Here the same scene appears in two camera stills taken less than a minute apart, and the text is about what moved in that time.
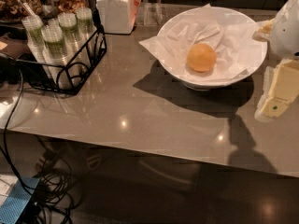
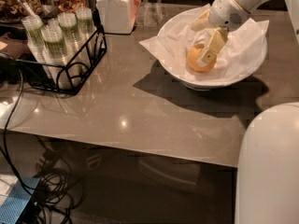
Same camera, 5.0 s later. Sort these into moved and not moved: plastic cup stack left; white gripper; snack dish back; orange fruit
Moved: white gripper
Not moved: orange fruit; plastic cup stack left; snack dish back
